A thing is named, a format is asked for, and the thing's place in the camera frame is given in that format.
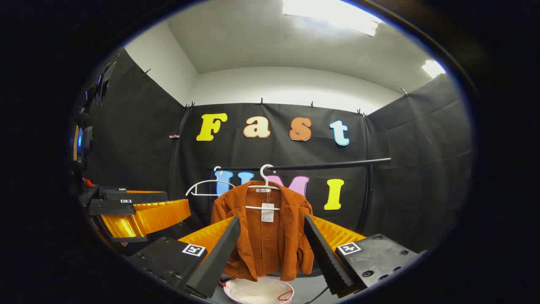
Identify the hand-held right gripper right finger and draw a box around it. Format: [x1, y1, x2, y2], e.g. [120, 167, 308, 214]
[304, 214, 422, 296]

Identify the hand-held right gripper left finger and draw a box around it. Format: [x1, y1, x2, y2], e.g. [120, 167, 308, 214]
[127, 216, 242, 299]

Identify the white laundry hamper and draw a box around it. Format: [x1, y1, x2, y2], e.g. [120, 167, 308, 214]
[223, 276, 294, 304]

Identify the orange corduroy jacket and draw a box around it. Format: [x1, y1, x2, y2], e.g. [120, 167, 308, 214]
[210, 181, 315, 282]

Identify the white hanger with crossbar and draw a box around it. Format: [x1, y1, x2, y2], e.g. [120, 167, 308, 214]
[246, 164, 281, 211]

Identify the white plastic hanger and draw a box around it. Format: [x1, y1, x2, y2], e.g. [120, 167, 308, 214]
[186, 166, 236, 197]

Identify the black clothes rack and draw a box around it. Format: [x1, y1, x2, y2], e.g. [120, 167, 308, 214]
[207, 158, 392, 235]

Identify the black backdrop cloth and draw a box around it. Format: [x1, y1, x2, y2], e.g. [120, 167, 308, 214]
[80, 49, 473, 254]

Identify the small ceiling light panel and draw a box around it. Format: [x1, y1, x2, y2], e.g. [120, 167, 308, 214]
[421, 59, 446, 79]

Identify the large ceiling light panel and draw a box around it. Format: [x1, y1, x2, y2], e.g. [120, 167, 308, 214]
[282, 0, 382, 37]

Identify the dark floor cable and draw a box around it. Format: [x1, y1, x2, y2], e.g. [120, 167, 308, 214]
[305, 286, 330, 304]

